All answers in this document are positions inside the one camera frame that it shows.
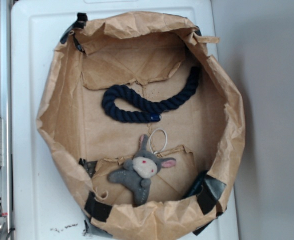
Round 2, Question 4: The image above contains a dark blue twisted rope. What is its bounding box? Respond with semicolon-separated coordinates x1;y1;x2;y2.
101;66;201;124

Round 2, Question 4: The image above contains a brown paper lined bin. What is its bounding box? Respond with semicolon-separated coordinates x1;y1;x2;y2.
36;11;245;240

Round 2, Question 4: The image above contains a grey plush donkey toy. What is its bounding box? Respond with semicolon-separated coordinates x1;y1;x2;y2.
107;134;177;206

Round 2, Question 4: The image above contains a white plastic tray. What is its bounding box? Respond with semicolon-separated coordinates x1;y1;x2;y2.
10;0;241;240

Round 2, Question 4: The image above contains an aluminium frame rail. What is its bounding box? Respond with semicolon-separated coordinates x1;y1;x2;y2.
0;0;15;240

